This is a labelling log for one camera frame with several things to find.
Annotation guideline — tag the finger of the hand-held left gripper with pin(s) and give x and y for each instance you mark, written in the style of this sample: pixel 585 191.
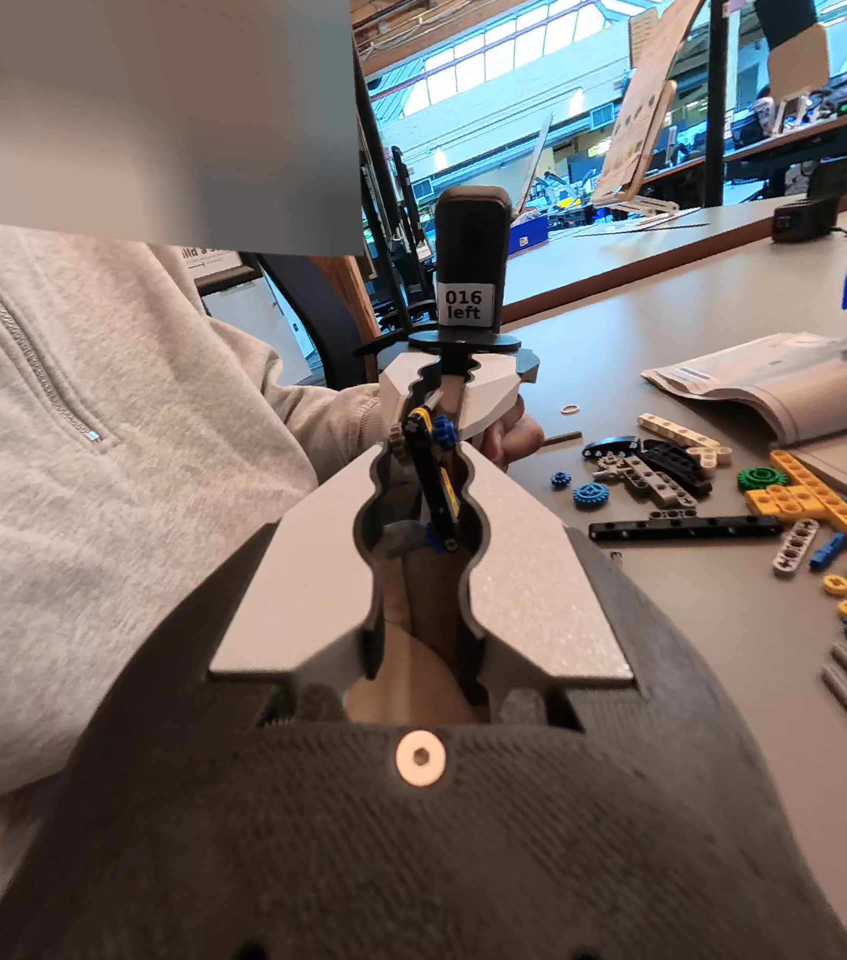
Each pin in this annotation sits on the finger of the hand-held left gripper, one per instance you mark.
pixel 491 390
pixel 397 397

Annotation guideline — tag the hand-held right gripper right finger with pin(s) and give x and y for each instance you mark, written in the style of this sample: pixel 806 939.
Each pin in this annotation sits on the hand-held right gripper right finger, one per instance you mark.
pixel 543 600

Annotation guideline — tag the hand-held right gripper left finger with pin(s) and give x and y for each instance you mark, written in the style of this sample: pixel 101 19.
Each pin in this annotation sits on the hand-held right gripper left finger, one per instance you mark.
pixel 296 600

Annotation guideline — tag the black yellow lego assembly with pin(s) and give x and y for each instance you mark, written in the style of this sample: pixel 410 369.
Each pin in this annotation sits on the black yellow lego assembly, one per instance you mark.
pixel 431 480

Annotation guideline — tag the person's left forearm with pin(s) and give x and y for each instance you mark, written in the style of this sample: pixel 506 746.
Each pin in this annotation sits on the person's left forearm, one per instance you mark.
pixel 326 420

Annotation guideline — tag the dark grey lego axle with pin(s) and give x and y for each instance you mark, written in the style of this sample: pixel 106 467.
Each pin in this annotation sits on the dark grey lego axle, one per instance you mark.
pixel 561 438

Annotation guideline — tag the tiny blue lego gear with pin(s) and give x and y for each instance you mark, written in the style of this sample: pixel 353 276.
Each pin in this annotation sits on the tiny blue lego gear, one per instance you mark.
pixel 560 480

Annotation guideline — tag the short grey lego beam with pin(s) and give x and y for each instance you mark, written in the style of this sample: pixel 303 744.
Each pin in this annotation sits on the short grey lego beam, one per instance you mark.
pixel 672 514

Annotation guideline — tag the long white lego beam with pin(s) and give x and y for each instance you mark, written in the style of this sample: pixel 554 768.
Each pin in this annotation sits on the long white lego beam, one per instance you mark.
pixel 675 430

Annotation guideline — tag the white angled lego beam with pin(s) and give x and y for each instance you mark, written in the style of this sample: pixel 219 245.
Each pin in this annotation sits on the white angled lego beam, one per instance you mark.
pixel 712 454

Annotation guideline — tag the green lego gear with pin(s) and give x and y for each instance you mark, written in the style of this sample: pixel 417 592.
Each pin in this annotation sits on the green lego gear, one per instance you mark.
pixel 761 478

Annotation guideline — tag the yellow lego block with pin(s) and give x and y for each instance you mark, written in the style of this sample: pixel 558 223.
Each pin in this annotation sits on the yellow lego block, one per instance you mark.
pixel 780 501

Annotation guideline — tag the thin grey lego liftarm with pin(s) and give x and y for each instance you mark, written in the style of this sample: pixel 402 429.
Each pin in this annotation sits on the thin grey lego liftarm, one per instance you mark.
pixel 796 547

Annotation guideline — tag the long yellow lego beam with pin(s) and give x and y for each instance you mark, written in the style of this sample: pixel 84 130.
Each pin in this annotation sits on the long yellow lego beam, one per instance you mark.
pixel 843 517

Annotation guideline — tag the lego instruction booklet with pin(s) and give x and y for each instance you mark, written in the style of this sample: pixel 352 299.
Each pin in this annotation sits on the lego instruction booklet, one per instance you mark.
pixel 806 382

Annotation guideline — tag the person's left hand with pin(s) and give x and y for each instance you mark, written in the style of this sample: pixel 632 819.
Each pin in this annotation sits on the person's left hand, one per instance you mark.
pixel 513 442

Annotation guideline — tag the small blue bin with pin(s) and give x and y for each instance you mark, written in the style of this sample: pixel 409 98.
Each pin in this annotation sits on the small blue bin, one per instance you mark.
pixel 527 234

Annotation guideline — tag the wooden pillar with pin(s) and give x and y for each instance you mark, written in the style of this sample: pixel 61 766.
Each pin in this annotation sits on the wooden pillar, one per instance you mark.
pixel 352 300

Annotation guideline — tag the tan trousers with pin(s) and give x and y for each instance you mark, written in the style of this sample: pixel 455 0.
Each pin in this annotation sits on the tan trousers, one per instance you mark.
pixel 408 675

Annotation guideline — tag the pile of grey black beams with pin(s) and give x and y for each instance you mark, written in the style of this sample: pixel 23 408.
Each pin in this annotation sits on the pile of grey black beams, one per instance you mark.
pixel 656 469

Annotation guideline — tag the white display stand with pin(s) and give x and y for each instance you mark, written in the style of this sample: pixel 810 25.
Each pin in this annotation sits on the white display stand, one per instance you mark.
pixel 641 127

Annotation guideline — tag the black white patterned board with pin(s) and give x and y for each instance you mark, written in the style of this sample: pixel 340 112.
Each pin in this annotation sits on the black white patterned board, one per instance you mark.
pixel 221 266

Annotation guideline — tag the black pillar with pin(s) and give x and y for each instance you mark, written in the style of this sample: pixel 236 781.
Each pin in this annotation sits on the black pillar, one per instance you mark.
pixel 720 97

